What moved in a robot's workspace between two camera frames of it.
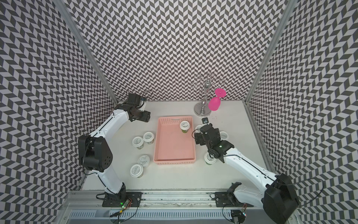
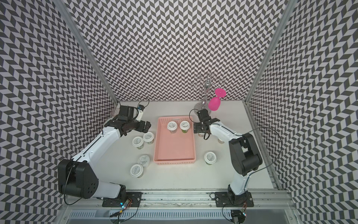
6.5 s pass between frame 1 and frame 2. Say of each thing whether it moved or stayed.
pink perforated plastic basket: stayed
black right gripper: moved
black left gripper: moved
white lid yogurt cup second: stayed
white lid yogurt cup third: stayed
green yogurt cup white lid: stayed
